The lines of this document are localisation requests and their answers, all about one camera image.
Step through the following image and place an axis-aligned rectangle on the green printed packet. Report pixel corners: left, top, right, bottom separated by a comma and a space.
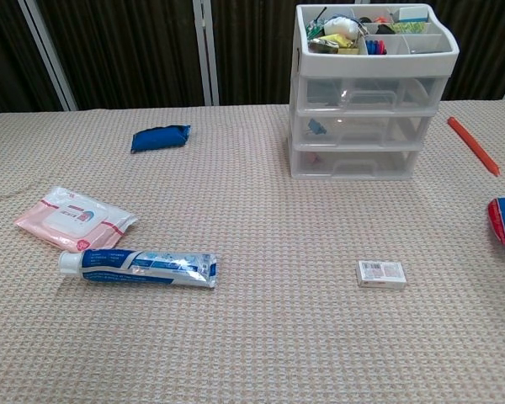
306, 19, 326, 41

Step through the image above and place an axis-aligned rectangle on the orange-red stick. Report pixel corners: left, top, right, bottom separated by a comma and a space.
447, 116, 500, 178

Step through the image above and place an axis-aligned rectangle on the clear bottom drawer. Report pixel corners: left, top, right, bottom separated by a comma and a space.
292, 147, 420, 178

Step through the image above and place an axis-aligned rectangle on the pink wet wipes pack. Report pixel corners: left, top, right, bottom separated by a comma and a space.
13, 186, 138, 253

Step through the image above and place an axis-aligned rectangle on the white blue small box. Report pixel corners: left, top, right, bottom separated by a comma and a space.
397, 8, 429, 24

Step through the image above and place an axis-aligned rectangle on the clear drawer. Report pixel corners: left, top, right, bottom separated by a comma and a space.
296, 112, 433, 147
297, 77, 447, 111
292, 147, 420, 178

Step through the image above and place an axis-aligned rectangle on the clear top drawer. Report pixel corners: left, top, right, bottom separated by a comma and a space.
297, 77, 447, 111

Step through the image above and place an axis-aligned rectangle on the yellow snack packet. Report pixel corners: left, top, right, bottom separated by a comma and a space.
319, 34, 361, 56

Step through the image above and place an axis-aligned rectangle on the green blue patterned packet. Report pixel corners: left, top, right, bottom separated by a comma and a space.
391, 21, 427, 35

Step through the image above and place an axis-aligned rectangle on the small white cardboard box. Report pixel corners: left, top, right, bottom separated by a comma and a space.
357, 259, 407, 290

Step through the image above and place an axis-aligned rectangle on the blue white toothpaste tube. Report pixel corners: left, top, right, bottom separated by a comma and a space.
57, 247, 219, 290

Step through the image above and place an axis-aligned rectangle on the blue snack packet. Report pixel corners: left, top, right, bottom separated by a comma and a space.
130, 124, 192, 154

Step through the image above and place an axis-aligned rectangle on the white plastic drawer organizer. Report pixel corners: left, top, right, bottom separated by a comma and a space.
289, 3, 460, 181

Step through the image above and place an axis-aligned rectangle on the white crumpled tissue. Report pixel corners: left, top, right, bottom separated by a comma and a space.
322, 16, 359, 39

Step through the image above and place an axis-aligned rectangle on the beige woven tablecloth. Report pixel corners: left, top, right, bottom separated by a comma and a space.
0, 99, 505, 404

